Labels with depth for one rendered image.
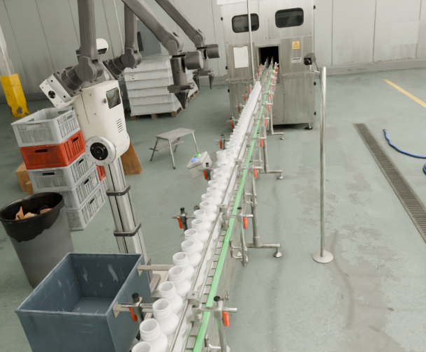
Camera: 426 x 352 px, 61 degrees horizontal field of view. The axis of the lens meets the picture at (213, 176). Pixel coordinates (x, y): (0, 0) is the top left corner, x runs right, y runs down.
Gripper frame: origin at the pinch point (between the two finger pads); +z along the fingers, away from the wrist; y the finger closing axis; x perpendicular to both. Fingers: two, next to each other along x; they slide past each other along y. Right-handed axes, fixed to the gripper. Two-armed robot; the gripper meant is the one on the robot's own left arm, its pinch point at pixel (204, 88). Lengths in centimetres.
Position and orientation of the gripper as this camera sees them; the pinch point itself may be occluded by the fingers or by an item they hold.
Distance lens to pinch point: 198.2
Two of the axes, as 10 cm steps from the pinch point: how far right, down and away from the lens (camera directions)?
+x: -1.8, 4.0, -9.0
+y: -9.8, 0.4, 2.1
